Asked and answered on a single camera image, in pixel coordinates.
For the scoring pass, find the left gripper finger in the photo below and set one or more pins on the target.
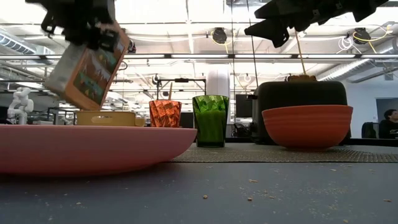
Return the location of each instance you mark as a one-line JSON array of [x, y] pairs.
[[109, 40]]

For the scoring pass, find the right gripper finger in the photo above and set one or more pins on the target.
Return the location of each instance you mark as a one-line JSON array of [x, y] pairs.
[[280, 11], [273, 29]]

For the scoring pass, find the orange cereal box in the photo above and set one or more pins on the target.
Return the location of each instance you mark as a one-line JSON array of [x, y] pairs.
[[90, 81]]

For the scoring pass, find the brown toast slice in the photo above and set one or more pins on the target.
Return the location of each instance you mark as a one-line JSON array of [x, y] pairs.
[[301, 78]]

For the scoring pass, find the red faceted cup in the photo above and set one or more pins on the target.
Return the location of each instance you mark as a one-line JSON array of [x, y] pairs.
[[164, 113]]

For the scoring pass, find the pink plate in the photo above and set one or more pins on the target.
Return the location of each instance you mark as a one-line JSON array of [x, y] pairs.
[[93, 149]]

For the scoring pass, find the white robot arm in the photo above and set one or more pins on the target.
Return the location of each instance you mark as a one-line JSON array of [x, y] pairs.
[[20, 105]]

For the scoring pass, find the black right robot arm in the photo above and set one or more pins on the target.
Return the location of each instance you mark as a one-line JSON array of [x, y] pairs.
[[363, 7]]

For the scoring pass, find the black toaster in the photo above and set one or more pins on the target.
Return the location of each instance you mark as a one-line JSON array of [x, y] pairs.
[[298, 93]]

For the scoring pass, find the yellow plastic bin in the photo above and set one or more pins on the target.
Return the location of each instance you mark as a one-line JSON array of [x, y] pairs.
[[105, 119]]

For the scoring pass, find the thin wooden stick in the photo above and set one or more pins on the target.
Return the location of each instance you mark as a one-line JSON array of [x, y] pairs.
[[170, 91]]

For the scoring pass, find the black monitor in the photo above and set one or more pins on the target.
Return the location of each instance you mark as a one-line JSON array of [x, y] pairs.
[[243, 105]]

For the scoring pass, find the red bowl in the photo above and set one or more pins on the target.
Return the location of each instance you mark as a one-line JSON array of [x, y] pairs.
[[308, 127]]

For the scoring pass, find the green faceted cup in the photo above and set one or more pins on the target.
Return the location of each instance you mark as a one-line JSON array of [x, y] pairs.
[[211, 124]]

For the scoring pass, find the grey woven placemat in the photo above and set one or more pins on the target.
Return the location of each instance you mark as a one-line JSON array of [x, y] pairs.
[[248, 154]]

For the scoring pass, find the black office chair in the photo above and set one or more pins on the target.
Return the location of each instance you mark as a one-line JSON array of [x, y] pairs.
[[369, 130]]

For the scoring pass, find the person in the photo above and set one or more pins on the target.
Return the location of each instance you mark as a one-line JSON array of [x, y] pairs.
[[388, 126]]

